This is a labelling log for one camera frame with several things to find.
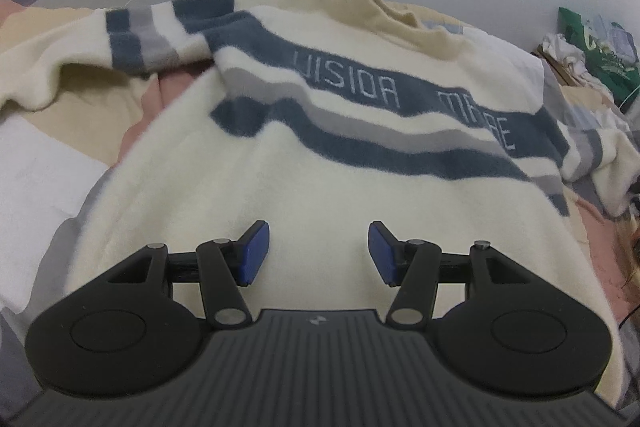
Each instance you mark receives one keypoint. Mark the cream striped knit sweater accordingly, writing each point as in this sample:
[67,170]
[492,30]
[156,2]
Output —
[350,187]

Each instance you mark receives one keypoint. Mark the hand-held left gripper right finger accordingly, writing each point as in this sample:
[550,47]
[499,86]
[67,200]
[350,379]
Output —
[382,252]

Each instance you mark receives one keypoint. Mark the clear plastic bag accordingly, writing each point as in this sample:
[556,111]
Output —
[617,38]

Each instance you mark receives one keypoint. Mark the patchwork bed cover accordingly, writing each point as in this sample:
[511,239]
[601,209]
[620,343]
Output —
[55,147]

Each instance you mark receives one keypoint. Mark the cardboard box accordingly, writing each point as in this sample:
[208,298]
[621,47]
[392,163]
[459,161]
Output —
[555,69]

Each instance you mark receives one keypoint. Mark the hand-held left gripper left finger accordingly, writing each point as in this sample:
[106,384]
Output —
[252,252]

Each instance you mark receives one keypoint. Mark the white crumpled clothes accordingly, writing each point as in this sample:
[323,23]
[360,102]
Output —
[562,49]

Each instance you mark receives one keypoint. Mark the green printed bag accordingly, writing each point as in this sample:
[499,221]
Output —
[605,52]

